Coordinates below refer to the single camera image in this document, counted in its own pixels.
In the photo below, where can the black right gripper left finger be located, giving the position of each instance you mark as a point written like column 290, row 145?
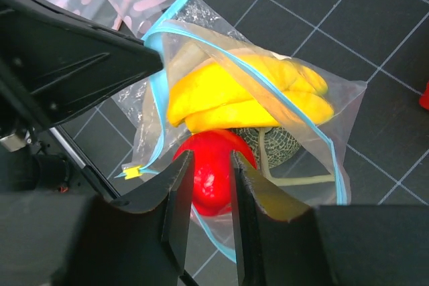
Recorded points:
column 53, row 238

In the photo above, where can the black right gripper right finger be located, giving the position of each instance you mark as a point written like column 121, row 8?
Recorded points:
column 280, row 240

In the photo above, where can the green netted melon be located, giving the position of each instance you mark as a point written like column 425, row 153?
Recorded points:
column 272, row 146

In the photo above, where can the red plastic tray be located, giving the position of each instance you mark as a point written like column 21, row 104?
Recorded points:
column 424, row 99

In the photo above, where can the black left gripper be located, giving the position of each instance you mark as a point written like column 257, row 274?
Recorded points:
column 55, row 65

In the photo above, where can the clear zip bag blue zipper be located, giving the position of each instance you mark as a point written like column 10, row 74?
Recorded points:
column 189, row 34

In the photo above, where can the yellow banana bunch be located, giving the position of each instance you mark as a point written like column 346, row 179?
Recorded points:
column 209, row 98

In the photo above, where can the red apple large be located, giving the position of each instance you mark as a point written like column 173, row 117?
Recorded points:
column 212, row 150

